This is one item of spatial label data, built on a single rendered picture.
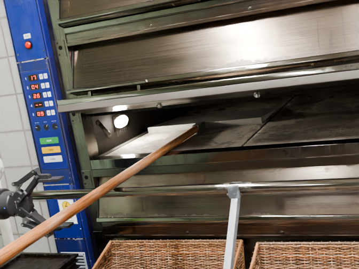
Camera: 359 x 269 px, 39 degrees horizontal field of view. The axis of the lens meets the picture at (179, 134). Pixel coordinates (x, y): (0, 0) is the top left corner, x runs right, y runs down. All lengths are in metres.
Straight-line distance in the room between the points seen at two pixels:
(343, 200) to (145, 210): 0.73
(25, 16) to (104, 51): 0.34
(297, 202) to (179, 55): 0.65
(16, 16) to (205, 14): 0.76
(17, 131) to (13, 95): 0.15
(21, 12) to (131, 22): 0.45
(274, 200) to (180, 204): 0.35
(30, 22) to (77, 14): 0.20
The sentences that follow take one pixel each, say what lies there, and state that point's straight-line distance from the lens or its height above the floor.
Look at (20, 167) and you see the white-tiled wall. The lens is 2.27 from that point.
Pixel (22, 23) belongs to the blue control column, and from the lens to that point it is 2.10.
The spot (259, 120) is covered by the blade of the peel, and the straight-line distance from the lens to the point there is 2.24.
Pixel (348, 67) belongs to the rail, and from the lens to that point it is 1.55.
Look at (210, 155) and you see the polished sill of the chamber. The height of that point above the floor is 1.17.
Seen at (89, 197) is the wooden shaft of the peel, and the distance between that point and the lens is 1.45.
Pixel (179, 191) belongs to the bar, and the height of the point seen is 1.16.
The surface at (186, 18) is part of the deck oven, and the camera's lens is 1.80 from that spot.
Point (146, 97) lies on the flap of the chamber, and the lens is 1.72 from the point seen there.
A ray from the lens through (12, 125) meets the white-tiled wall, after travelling 2.24.
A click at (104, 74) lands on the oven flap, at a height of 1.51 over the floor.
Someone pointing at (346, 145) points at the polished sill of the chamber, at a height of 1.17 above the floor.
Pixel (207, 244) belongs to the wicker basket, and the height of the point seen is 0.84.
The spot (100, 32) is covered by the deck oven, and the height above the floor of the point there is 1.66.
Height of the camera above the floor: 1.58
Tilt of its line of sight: 10 degrees down
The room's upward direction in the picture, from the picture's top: 9 degrees counter-clockwise
